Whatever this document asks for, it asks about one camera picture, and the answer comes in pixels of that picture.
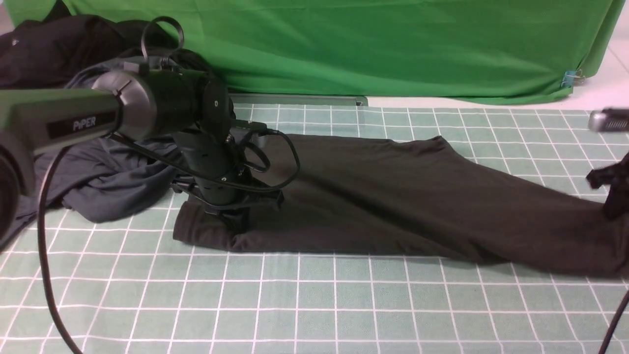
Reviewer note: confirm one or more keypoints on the green backdrop cloth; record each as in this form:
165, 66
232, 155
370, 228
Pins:
495, 52

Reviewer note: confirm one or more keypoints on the black crumpled garment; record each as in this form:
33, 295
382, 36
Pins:
72, 51

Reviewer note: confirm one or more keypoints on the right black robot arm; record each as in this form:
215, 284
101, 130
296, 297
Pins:
609, 120

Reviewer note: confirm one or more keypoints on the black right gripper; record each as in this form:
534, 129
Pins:
616, 176

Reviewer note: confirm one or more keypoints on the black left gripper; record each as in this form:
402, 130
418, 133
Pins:
221, 176

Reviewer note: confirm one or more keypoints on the blue binder clip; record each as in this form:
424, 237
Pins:
573, 78

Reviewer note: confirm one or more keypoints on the dark gray long-sleeve top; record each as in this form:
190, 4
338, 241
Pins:
357, 196

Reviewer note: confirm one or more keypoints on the slate blue crumpled garment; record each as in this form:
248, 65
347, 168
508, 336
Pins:
99, 180

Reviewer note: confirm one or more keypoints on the green checkered tablecloth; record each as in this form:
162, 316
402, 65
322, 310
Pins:
127, 287

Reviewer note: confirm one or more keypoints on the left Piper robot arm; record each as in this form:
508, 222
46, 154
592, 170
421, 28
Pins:
212, 113

